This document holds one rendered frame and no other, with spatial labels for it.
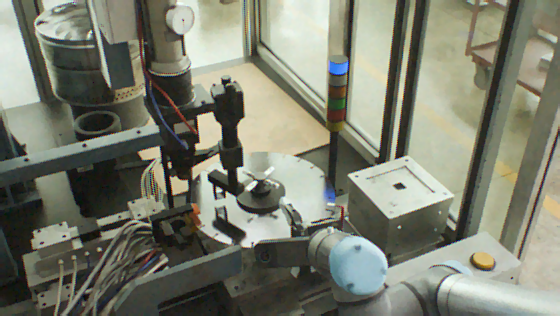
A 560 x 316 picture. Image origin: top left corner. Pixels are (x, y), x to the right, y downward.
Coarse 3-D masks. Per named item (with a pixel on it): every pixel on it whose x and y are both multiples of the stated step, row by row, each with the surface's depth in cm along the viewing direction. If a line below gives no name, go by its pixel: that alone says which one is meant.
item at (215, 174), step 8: (208, 176) 127; (216, 176) 126; (224, 176) 126; (232, 176) 122; (216, 184) 126; (224, 184) 124; (232, 184) 123; (240, 184) 124; (224, 192) 129; (232, 192) 124; (240, 192) 124
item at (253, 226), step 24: (216, 168) 141; (240, 168) 141; (264, 168) 141; (288, 168) 141; (312, 168) 141; (288, 192) 134; (312, 192) 134; (216, 216) 128; (240, 216) 128; (264, 216) 128; (312, 216) 127; (240, 240) 122
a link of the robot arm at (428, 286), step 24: (456, 264) 94; (432, 288) 90; (456, 288) 85; (480, 288) 82; (504, 288) 79; (528, 288) 77; (432, 312) 90; (456, 312) 84; (480, 312) 80; (504, 312) 76; (528, 312) 73; (552, 312) 70
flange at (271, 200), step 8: (248, 184) 135; (280, 184) 135; (248, 192) 132; (256, 192) 130; (264, 192) 130; (272, 192) 132; (280, 192) 132; (240, 200) 130; (248, 200) 130; (256, 200) 130; (264, 200) 130; (272, 200) 130; (248, 208) 129; (256, 208) 128; (264, 208) 128; (272, 208) 129
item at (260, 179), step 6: (270, 168) 133; (246, 174) 132; (252, 174) 131; (258, 174) 130; (264, 174) 130; (258, 180) 129; (264, 180) 129; (252, 186) 128; (258, 186) 130; (264, 186) 130; (276, 186) 128
